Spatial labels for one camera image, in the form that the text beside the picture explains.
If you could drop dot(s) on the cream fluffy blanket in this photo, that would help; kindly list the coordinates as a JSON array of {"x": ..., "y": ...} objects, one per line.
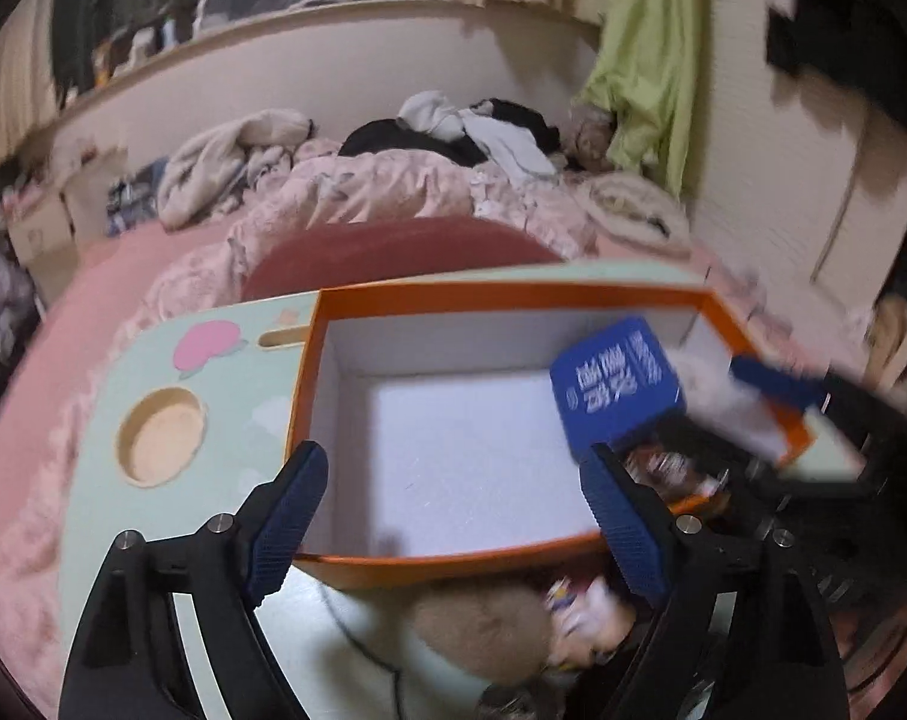
[{"x": 206, "y": 165}]

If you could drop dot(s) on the black hanging clothes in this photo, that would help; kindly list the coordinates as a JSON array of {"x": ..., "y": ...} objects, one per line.
[{"x": 851, "y": 15}]

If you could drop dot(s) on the pink floral quilt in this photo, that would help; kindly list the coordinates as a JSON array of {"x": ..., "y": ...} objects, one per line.
[{"x": 393, "y": 187}]

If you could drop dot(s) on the pinkish plush toy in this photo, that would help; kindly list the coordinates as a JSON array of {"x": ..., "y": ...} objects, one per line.
[{"x": 592, "y": 139}]

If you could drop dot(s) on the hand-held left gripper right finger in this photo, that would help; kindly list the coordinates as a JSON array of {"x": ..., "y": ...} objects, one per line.
[{"x": 626, "y": 525}]

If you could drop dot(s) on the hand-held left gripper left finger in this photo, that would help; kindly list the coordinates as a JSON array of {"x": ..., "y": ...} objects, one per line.
[{"x": 281, "y": 525}]

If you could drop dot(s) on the green hanging cloth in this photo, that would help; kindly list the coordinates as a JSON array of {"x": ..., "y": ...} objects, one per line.
[{"x": 648, "y": 52}]

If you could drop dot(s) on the black clothing heap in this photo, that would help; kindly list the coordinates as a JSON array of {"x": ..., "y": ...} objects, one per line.
[{"x": 393, "y": 139}]

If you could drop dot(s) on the blue metal tin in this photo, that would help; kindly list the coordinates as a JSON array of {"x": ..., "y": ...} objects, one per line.
[{"x": 611, "y": 382}]

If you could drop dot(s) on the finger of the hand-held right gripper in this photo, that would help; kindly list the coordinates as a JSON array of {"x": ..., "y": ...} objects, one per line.
[
  {"x": 776, "y": 382},
  {"x": 813, "y": 510}
]

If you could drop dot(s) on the white louvered wardrobe doors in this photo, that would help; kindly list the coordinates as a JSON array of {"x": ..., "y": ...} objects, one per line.
[{"x": 783, "y": 165}]

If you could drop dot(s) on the mint green desktop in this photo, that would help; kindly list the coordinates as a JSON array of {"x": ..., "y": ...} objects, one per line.
[{"x": 243, "y": 420}]

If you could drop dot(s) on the maroon cushion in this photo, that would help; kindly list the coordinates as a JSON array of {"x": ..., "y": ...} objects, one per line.
[{"x": 393, "y": 255}]

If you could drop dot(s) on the white clothing heap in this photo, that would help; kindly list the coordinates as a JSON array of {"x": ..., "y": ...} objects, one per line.
[{"x": 498, "y": 135}]

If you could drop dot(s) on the orange cardboard box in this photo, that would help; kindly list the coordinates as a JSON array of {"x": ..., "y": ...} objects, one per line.
[{"x": 461, "y": 457}]

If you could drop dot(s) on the white-haired cartoon figurine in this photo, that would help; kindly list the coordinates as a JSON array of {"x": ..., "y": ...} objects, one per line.
[{"x": 588, "y": 615}]

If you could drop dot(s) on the white bedside cabinet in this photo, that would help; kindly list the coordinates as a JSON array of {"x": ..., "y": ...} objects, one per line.
[{"x": 56, "y": 210}]

